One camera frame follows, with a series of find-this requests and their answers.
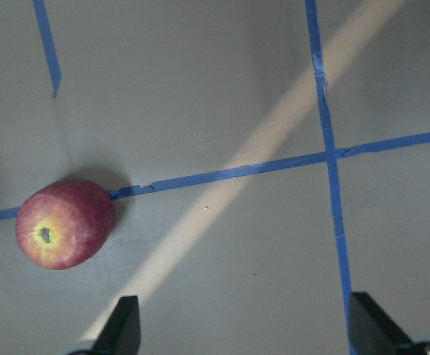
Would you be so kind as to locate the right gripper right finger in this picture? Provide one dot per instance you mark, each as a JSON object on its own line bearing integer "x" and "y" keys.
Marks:
{"x": 372, "y": 331}

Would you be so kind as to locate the red yellow-streaked apple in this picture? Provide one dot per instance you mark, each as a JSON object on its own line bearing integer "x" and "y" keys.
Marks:
{"x": 65, "y": 223}

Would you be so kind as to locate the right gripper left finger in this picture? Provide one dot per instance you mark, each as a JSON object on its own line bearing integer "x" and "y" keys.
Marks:
{"x": 121, "y": 333}

